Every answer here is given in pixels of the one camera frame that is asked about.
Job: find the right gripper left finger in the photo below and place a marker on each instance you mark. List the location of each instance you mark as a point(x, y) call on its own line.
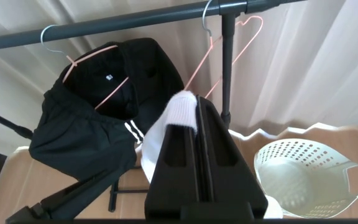
point(172, 180)

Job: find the beige curtain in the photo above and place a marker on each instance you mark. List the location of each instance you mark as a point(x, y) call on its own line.
point(306, 62)

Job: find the white laundry basket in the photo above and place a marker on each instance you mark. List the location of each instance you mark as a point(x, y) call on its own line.
point(291, 186)

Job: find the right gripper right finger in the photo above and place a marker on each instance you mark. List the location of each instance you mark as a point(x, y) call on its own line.
point(235, 180)

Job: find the pink clothes hanger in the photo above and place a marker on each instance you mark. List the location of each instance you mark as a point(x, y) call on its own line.
point(212, 42)
point(74, 61)

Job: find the black garment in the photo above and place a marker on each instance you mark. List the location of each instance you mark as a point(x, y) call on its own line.
point(79, 140)

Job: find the black clothes rack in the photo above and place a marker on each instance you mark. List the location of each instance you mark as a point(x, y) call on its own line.
point(135, 20)

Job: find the white garment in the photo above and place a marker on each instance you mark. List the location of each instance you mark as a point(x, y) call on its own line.
point(182, 109)

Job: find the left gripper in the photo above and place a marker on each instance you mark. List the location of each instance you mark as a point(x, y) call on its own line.
point(26, 214)

